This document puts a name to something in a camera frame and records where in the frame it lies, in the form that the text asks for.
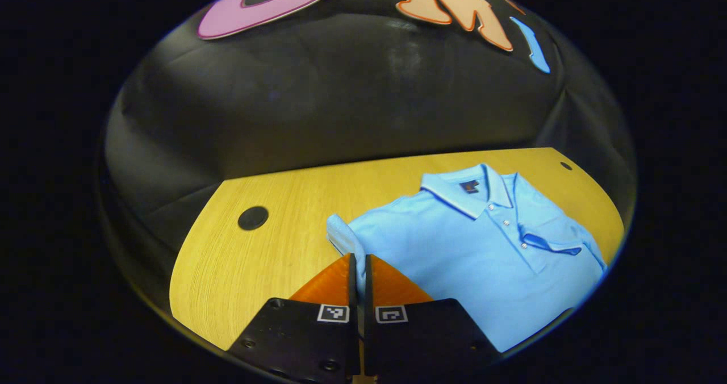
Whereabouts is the black backdrop cloth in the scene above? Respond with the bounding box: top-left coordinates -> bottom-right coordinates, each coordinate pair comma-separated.
98,0 -> 638,322

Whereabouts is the light blue T-shirt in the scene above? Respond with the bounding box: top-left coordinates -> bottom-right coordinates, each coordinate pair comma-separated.
326,163 -> 609,354

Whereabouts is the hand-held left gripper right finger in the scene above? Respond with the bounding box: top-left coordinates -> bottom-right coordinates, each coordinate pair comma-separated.
363,253 -> 504,382

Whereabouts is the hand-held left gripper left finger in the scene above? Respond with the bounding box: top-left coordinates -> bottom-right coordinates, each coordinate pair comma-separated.
227,252 -> 361,384

